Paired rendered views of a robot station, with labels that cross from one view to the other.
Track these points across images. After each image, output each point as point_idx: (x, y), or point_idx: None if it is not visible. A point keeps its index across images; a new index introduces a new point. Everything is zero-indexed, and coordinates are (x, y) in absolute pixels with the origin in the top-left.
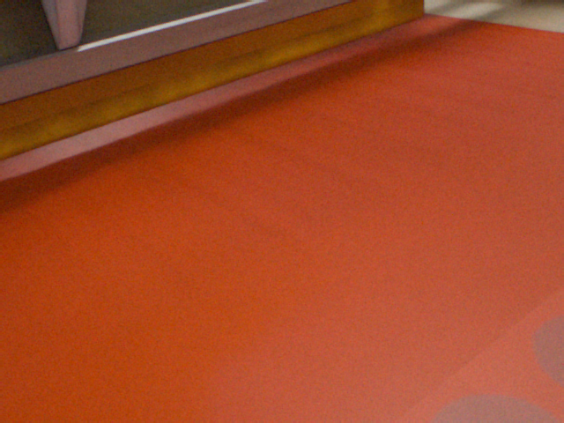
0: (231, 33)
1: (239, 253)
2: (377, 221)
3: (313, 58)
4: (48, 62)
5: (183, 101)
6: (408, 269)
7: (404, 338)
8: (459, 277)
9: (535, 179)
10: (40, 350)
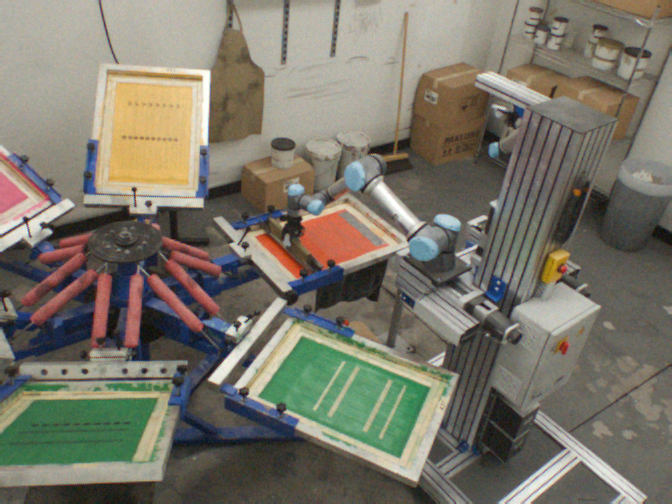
0: None
1: (305, 247)
2: (304, 243)
3: (275, 241)
4: None
5: (282, 248)
6: (308, 243)
7: (312, 244)
8: (309, 242)
9: (302, 238)
10: (310, 252)
